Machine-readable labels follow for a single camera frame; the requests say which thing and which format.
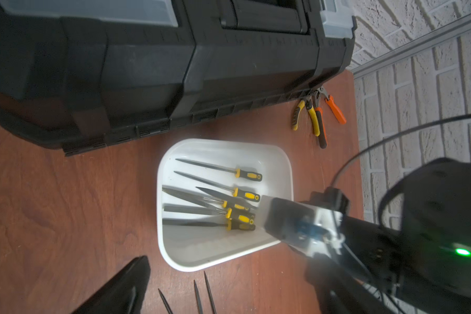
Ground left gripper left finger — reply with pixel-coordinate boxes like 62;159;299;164
74;256;150;314

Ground orange handled pliers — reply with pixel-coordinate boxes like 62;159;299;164
313;86;347;150

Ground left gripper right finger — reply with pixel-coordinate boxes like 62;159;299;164
306;254;391;313

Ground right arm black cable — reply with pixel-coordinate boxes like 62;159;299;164
329;111;471;189

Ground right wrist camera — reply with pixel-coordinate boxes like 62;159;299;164
255;196;345;259

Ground white plastic storage box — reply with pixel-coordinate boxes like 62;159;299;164
156;139;294;272

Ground yellow handled pliers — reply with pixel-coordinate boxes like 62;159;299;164
291;97;321;137

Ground file tool eleventh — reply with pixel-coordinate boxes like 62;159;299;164
197;187;258;210

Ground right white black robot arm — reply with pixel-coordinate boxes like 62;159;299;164
338;158;471;313

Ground file tool twelfth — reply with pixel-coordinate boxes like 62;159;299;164
160;218;256;231

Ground black plastic toolbox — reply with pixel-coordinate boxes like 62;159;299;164
0;1;357;156

